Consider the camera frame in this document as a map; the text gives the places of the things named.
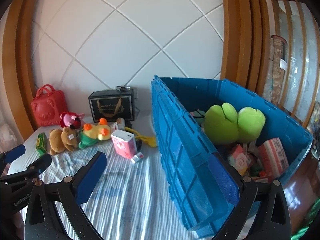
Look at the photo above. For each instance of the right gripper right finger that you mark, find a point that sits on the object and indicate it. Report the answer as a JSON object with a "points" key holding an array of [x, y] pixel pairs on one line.
{"points": [[272, 220]]}

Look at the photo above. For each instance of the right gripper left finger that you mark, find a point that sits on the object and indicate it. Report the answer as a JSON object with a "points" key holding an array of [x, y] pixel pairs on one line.
{"points": [[43, 220]]}

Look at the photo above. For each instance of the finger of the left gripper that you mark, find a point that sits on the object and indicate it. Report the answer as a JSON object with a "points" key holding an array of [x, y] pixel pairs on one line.
{"points": [[11, 155], [37, 167]]}

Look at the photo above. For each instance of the brown bear plush toy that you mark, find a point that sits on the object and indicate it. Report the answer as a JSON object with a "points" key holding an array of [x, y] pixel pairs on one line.
{"points": [[61, 140]]}

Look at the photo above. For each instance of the red pink plush toy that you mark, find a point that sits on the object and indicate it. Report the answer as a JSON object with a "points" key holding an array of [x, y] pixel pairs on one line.
{"points": [[71, 120]]}

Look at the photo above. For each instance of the yellow green duck plush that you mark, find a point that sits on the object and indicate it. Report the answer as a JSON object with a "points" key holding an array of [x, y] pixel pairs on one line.
{"points": [[91, 134]]}

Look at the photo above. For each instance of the pink tissue pack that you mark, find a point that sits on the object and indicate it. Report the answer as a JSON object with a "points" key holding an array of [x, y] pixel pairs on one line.
{"points": [[124, 143]]}

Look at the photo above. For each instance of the small white red bottle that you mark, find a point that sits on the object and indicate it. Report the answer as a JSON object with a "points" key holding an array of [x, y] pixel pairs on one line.
{"points": [[138, 157]]}

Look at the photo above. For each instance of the yellow plastic slingshot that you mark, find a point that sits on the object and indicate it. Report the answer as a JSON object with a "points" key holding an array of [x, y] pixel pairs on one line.
{"points": [[151, 141]]}

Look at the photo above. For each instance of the green small box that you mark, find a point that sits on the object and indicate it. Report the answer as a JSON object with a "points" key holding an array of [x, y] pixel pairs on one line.
{"points": [[42, 144]]}

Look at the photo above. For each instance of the pink wipes packet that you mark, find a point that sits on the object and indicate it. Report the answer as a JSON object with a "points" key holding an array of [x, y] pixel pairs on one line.
{"points": [[239, 159]]}

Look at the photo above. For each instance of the red white medicine box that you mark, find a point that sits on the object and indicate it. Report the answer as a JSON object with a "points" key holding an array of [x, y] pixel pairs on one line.
{"points": [[273, 157]]}

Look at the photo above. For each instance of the blue plastic storage crate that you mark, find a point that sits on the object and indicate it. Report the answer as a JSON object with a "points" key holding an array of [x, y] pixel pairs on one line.
{"points": [[203, 193]]}

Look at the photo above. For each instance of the red bear-shaped bag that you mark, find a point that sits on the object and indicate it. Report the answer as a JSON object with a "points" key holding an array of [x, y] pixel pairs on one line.
{"points": [[48, 105]]}

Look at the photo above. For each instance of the green frog plush toy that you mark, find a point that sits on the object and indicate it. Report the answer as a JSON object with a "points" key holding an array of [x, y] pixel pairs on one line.
{"points": [[224, 125]]}

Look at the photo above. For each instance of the striped blue white tablecloth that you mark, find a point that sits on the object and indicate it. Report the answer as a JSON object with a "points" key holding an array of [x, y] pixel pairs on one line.
{"points": [[131, 200]]}

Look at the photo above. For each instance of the small beige capped jar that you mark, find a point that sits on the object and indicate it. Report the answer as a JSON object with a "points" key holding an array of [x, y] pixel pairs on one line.
{"points": [[121, 124]]}

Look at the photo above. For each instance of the black gift bag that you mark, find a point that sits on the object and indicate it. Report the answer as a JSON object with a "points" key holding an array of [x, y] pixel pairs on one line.
{"points": [[112, 104]]}

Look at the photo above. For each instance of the rolled patterned carpet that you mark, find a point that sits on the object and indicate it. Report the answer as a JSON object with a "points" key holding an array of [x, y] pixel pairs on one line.
{"points": [[277, 66]]}

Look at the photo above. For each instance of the wooden glass partition screen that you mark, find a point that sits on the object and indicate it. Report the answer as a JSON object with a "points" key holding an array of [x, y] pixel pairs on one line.
{"points": [[300, 93]]}

